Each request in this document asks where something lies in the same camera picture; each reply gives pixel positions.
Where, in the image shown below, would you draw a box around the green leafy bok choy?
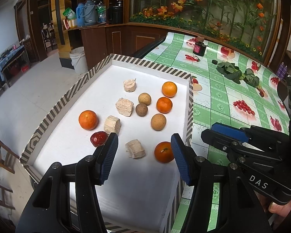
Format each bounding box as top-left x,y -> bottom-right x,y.
216,62 -> 244,84
244,68 -> 262,90

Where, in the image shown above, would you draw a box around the white tray with striped rim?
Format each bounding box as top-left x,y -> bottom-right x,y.
16,54 -> 193,232

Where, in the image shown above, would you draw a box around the black jar with pink label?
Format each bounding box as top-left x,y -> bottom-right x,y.
193,36 -> 207,57

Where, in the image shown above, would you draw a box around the purple bottles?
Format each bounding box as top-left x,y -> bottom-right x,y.
276,62 -> 288,79

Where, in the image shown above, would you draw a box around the beige sugarcane chunk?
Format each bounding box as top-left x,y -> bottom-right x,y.
115,98 -> 134,117
125,139 -> 146,159
123,79 -> 137,93
103,115 -> 121,135

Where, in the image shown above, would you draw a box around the tan longan fruit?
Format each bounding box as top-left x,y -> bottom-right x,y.
151,114 -> 166,131
138,93 -> 151,106

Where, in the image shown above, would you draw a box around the orange tangerine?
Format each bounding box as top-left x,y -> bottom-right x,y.
157,97 -> 173,114
154,142 -> 174,163
161,82 -> 178,98
79,110 -> 98,130

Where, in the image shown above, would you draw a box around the grey thermos jug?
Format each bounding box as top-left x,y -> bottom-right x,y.
84,0 -> 98,26

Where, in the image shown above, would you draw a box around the person's right hand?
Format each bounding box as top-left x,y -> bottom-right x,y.
255,191 -> 291,228

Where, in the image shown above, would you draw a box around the green fruit-print tablecloth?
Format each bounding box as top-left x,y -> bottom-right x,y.
144,33 -> 289,166

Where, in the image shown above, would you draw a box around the brown longan fruit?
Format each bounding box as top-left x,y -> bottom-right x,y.
135,103 -> 148,117

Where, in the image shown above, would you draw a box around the red jujube date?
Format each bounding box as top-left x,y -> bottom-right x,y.
90,131 -> 109,147
259,90 -> 264,97

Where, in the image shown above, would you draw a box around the blue thermos jug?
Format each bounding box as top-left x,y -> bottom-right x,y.
76,3 -> 85,27

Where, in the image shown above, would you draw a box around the white plastic bucket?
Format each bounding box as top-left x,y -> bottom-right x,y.
69,46 -> 88,75

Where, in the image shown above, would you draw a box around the dark wooden cabinet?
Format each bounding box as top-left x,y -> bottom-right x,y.
80,22 -> 270,71

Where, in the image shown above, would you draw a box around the flower mural panel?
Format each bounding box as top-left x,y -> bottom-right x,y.
130,0 -> 278,61

